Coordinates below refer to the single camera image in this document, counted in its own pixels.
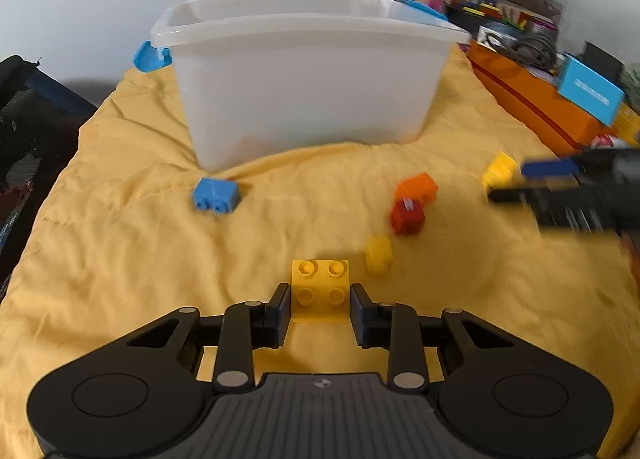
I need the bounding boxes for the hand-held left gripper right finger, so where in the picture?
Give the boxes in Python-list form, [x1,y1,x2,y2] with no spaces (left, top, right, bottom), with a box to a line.
[350,283,518,390]

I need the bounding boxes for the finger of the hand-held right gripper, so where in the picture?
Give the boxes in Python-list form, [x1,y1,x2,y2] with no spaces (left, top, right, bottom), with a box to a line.
[520,158,583,179]
[487,186,556,205]

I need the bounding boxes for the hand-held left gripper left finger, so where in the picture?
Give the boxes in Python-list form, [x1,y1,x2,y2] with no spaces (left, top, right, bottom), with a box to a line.
[125,283,292,388]

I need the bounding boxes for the yellow studded toy brick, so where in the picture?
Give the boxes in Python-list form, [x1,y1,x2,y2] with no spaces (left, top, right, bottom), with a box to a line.
[291,259,351,324]

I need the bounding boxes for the white plastic storage bin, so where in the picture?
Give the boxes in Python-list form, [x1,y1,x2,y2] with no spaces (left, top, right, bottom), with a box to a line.
[132,0,472,172]

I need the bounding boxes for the small yellow toy block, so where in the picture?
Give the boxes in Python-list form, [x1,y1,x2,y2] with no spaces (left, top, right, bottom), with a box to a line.
[365,234,393,274]

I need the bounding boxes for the orange flat box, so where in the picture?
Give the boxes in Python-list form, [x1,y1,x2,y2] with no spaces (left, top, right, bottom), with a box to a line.
[467,39,618,150]

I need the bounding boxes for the light blue cardboard box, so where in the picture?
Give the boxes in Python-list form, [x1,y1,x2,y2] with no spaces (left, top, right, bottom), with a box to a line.
[556,53,626,127]

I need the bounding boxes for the orange toy brick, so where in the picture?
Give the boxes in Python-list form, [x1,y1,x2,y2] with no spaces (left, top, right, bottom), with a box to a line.
[395,173,439,205]

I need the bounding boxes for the red toy brick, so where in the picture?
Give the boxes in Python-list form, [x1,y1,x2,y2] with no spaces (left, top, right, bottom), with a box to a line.
[390,198,427,236]

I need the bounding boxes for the black flat box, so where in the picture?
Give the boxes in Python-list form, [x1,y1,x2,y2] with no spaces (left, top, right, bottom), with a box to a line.
[582,40,626,85]

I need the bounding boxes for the medium blue toy brick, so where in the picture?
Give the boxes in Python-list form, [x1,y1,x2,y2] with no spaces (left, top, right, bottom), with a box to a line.
[191,178,242,214]

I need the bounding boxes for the yellow quilted blanket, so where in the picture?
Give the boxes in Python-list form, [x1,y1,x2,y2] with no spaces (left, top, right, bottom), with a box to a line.
[0,39,640,459]

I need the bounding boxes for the dark fabric bag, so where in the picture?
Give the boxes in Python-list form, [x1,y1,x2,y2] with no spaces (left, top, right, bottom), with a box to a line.
[0,55,98,290]

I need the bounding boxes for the grey coiled cable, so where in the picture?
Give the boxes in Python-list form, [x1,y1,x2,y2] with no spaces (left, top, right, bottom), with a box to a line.
[477,26,558,72]

